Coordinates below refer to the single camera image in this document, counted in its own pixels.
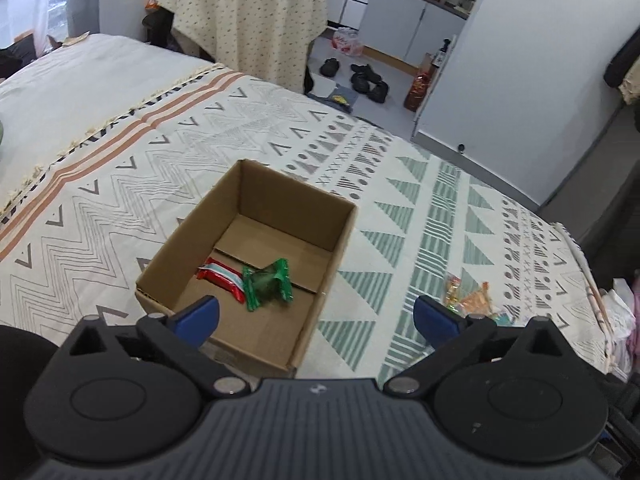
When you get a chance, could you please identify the orange cracker packet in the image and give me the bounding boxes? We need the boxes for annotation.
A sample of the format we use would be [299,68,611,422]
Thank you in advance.
[442,274,501,322]

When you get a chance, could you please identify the red white striped snack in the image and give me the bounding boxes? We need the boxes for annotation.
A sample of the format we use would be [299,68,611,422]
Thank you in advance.
[195,258,246,304]

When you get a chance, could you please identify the green snack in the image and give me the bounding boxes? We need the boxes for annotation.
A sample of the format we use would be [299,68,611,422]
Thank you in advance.
[242,258,293,312]

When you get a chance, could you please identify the brown cardboard box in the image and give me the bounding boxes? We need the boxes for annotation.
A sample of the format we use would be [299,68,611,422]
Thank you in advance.
[136,159,357,377]

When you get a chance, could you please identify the patterned bed blanket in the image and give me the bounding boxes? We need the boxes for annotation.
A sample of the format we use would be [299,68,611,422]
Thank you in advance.
[1,35,614,382]

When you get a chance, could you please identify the red oil bottle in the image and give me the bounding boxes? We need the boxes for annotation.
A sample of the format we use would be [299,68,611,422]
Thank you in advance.
[404,72,431,112]

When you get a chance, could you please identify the black slippers pile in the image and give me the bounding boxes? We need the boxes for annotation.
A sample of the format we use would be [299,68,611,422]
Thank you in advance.
[350,64,390,104]

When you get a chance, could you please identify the single black slipper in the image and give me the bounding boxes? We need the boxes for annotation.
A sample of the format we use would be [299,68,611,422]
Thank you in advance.
[319,58,341,78]

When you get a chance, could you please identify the pink plastic bag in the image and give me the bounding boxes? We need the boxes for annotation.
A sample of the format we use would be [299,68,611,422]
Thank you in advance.
[331,27,363,58]

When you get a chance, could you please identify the white kitchen cabinet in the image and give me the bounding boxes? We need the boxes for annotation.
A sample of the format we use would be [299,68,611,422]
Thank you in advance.
[358,0,466,67]

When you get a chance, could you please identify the table with dotted cloth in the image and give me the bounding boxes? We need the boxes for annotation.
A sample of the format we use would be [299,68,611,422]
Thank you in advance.
[149,0,328,92]

